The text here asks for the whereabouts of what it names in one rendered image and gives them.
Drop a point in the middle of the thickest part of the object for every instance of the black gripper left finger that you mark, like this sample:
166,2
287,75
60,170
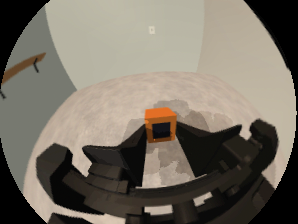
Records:
129,155

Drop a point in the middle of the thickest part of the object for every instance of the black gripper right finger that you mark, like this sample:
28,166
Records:
201,146

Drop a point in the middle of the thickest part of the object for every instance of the orange block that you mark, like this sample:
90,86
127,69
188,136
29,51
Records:
160,124

